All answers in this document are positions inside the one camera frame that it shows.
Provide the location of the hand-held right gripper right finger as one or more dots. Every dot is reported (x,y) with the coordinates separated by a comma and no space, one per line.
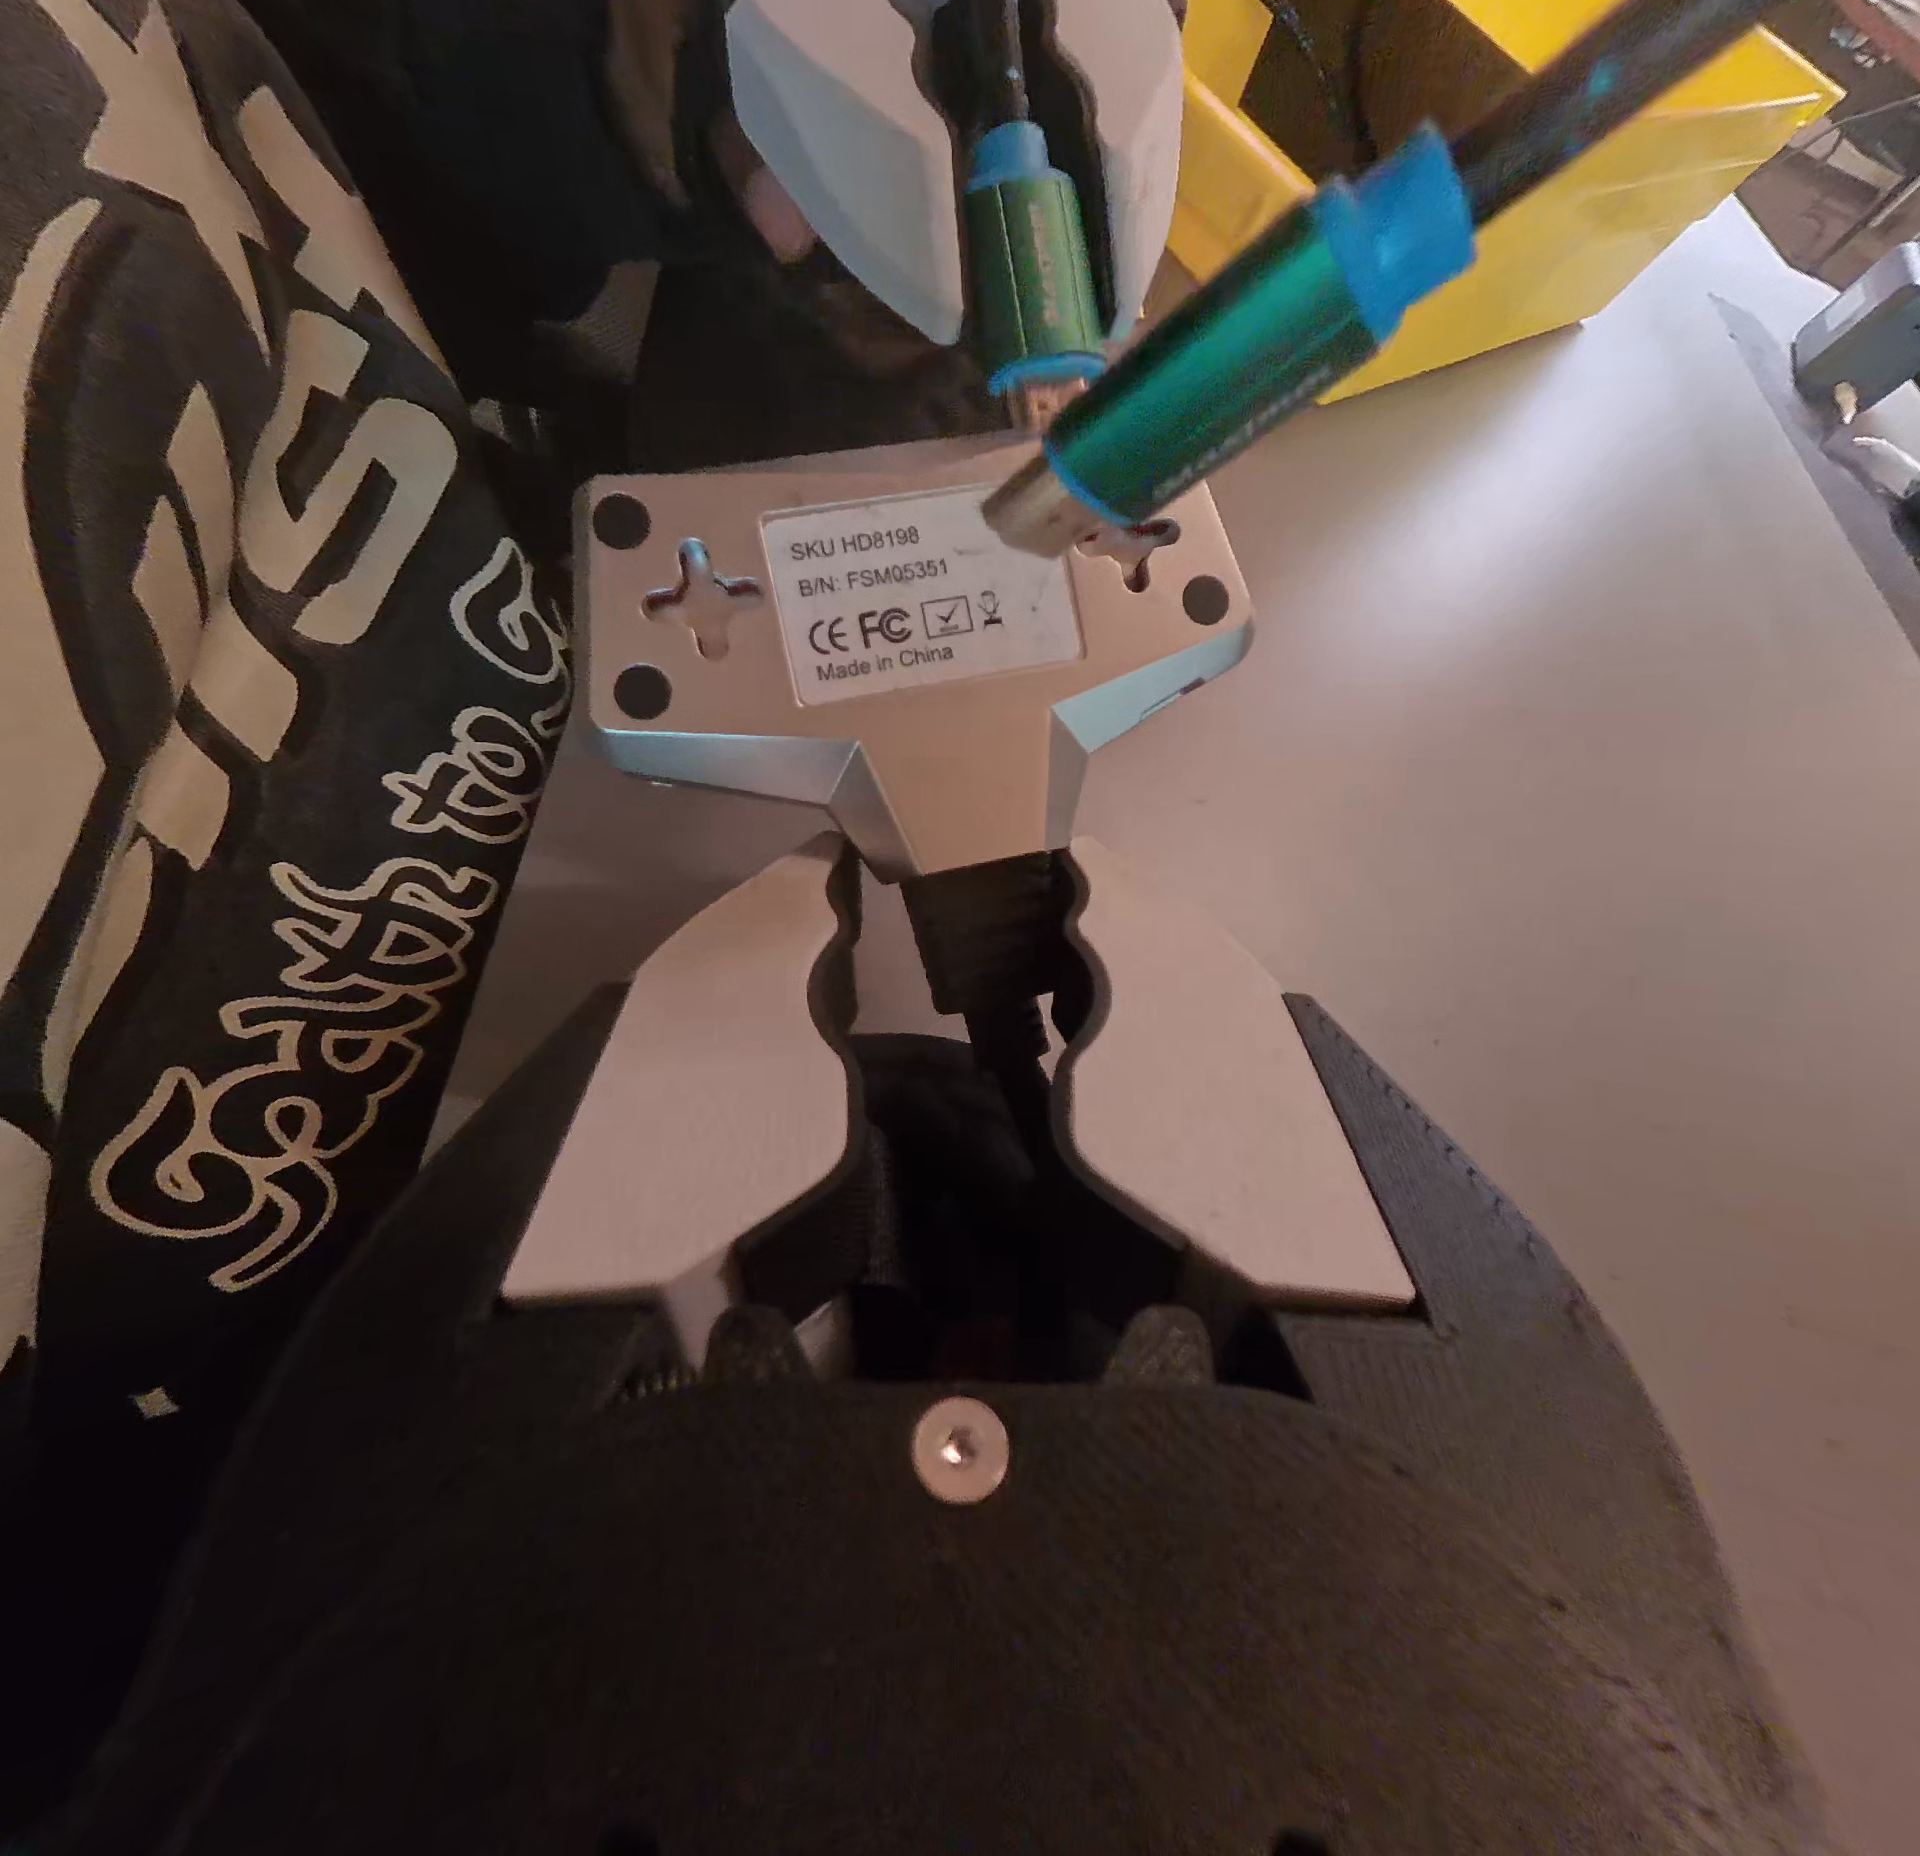
(1216,1136)

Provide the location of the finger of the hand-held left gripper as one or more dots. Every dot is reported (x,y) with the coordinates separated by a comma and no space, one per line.
(833,115)
(1141,71)

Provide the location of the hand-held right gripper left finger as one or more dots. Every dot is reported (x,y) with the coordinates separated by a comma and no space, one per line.
(689,1120)

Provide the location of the silver hdmi switch box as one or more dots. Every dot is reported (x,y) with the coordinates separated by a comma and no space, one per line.
(706,723)

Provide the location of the dark camouflage garment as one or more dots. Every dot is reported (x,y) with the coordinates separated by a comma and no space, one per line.
(495,161)

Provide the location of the yellow plastic bin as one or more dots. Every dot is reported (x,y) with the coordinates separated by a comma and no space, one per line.
(1576,237)

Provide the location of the black printed shirt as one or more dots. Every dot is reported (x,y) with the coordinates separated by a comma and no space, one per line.
(226,567)

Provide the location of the grey electronic device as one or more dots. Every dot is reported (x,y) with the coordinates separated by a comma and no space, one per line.
(1861,326)

